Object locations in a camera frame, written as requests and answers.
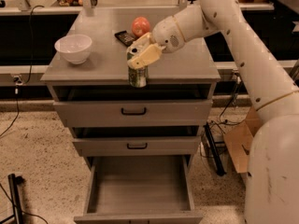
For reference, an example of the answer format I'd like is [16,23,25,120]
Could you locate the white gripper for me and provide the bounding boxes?
[126,15,186,70]

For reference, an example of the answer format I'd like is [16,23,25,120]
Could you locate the green soda can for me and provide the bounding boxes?
[126,46,149,89]

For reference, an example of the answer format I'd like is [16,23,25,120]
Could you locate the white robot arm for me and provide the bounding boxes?
[127,0,299,224]

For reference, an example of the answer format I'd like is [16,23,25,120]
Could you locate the grey drawer cabinet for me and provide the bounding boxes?
[40,7,221,173]

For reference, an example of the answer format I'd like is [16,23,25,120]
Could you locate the grey top drawer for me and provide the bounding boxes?
[53,86,212,128]

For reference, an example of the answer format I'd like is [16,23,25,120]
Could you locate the grey drawer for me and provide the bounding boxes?
[73,136,200,158]
[74,155,202,224]
[53,86,212,128]

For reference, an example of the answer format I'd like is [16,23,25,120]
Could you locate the grey middle drawer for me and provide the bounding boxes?
[73,136,200,158]

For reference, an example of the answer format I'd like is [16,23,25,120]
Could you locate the grey bottom drawer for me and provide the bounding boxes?
[74,155,202,224]

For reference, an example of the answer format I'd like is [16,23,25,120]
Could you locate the red apple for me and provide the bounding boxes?
[131,17,150,37]

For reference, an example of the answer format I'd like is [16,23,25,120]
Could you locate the black phone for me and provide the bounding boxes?
[114,31,135,47]

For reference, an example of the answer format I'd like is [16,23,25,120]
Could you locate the white bowl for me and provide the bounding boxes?
[54,35,93,64]

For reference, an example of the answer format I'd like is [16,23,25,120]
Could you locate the cardboard box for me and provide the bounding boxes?
[224,107,262,174]

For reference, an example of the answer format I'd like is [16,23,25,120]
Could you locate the black bar on floor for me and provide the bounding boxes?
[204,123,226,176]

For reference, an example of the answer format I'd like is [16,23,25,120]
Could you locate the black stand at left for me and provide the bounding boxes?
[0,174,24,224]

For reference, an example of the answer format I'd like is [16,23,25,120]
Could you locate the black cables at right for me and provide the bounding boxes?
[208,75,243,135]

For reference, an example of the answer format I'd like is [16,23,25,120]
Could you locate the black cable at left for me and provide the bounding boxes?
[0,5,46,139]

